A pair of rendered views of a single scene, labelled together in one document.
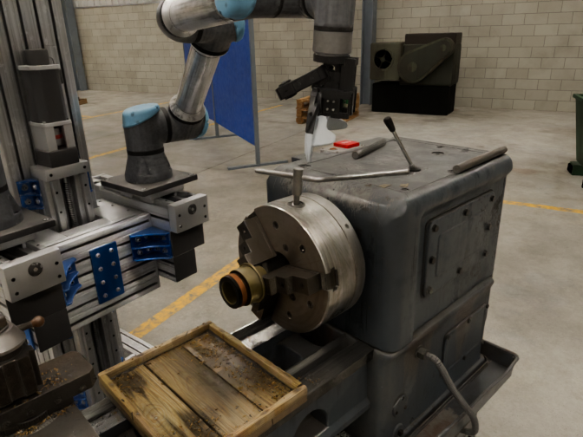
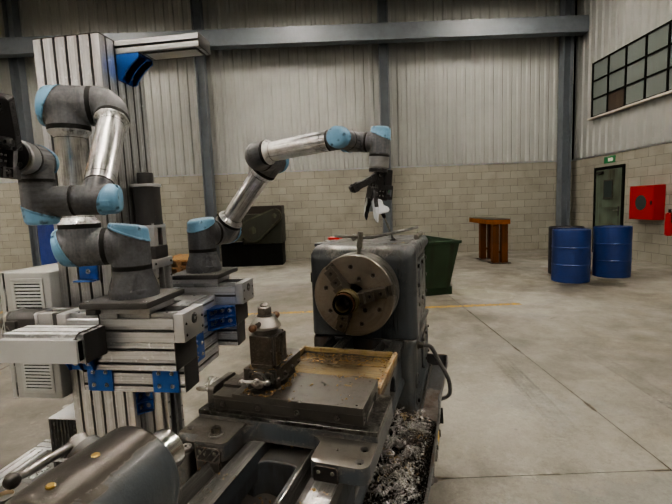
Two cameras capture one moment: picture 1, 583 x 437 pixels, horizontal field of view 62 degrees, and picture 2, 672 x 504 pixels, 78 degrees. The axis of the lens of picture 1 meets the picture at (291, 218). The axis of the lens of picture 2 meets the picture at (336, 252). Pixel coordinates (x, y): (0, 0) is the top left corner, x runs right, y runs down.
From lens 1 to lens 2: 91 cm
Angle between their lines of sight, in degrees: 32
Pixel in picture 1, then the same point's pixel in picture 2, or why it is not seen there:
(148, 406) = not seen: hidden behind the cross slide
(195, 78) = (250, 196)
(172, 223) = (238, 296)
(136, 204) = (199, 290)
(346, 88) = (388, 184)
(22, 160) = not seen: hidden behind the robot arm
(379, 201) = (398, 249)
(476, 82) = (298, 240)
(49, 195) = not seen: hidden behind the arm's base
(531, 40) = (329, 210)
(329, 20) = (382, 150)
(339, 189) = (369, 248)
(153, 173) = (215, 265)
